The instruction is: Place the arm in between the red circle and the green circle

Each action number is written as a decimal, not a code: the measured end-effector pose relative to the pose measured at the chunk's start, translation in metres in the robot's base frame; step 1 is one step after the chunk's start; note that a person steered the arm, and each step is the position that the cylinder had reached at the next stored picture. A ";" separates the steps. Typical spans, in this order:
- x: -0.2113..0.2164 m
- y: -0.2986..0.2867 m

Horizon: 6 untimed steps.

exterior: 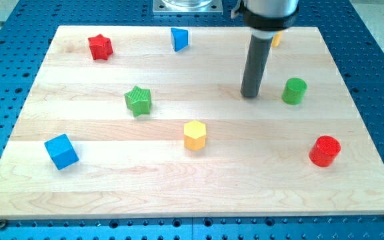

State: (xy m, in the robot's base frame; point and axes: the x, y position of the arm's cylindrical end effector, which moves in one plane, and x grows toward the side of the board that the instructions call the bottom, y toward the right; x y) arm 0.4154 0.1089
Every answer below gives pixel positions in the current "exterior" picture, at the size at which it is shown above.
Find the yellow block behind arm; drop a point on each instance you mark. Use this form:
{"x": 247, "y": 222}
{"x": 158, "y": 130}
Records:
{"x": 277, "y": 39}

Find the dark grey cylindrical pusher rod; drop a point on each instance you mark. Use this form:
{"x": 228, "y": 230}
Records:
{"x": 257, "y": 56}

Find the light wooden board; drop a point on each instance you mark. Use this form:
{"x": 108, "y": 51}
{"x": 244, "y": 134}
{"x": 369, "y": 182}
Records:
{"x": 256, "y": 158}

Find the blue cube block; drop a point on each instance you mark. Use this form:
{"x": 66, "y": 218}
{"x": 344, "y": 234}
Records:
{"x": 61, "y": 151}

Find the green cylinder block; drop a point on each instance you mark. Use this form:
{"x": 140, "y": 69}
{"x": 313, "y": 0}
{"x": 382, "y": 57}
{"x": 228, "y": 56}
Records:
{"x": 294, "y": 91}

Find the left board clamp screw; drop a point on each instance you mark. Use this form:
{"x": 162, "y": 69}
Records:
{"x": 3, "y": 223}

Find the green star block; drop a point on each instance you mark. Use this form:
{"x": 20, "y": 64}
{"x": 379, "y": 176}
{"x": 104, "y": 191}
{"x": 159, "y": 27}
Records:
{"x": 138, "y": 100}

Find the red cylinder block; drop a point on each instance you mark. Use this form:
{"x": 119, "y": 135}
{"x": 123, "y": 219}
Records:
{"x": 324, "y": 151}

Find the yellow hexagon block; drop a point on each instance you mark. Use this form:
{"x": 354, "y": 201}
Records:
{"x": 194, "y": 135}

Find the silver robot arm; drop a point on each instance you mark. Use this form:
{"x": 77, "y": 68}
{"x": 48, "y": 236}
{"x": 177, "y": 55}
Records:
{"x": 266, "y": 17}

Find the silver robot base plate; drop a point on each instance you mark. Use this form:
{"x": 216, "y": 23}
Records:
{"x": 167, "y": 7}

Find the red star block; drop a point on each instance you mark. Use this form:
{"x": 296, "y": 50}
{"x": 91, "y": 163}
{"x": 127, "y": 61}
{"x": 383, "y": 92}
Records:
{"x": 100, "y": 47}

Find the blue triangle block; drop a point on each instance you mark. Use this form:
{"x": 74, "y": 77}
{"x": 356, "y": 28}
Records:
{"x": 179, "y": 38}

